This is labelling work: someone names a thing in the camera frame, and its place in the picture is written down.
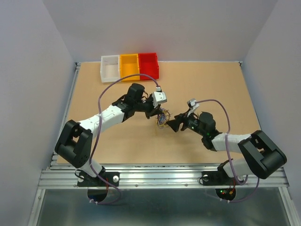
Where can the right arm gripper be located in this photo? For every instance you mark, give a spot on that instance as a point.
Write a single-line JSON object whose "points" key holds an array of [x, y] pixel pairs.
{"points": [[174, 124]]}

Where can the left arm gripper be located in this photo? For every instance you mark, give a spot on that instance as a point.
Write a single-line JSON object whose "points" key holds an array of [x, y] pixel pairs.
{"points": [[153, 111]]}

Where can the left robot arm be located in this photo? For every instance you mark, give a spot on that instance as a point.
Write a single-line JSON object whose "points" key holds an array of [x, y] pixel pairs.
{"points": [[75, 143]]}

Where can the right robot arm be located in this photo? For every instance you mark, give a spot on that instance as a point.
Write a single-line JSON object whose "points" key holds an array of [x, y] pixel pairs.
{"points": [[261, 156]]}

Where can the red plastic bin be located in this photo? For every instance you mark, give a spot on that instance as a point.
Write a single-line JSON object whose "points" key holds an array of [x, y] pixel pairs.
{"points": [[148, 64]]}

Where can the yellow plastic bin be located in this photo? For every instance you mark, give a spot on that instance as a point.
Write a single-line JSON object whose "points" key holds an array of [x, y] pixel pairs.
{"points": [[129, 65]]}

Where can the white plastic bin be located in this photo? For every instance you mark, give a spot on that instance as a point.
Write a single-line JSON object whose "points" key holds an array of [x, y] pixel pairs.
{"points": [[109, 68]]}

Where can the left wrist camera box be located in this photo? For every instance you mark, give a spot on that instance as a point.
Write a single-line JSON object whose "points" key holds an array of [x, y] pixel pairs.
{"points": [[159, 97]]}

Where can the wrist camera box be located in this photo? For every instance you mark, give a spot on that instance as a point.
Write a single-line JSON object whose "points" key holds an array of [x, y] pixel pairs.
{"points": [[193, 106], [159, 97]]}

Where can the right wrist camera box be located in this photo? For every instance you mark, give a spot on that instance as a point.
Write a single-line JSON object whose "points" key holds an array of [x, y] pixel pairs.
{"points": [[193, 106]]}

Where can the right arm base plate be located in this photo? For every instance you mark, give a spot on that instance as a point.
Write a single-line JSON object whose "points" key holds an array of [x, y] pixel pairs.
{"points": [[215, 178]]}

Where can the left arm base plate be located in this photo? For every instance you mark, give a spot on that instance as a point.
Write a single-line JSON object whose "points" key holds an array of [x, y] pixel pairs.
{"points": [[84, 180]]}

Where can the aluminium mounting rail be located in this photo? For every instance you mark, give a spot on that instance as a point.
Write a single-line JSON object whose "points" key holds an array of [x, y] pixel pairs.
{"points": [[154, 176]]}

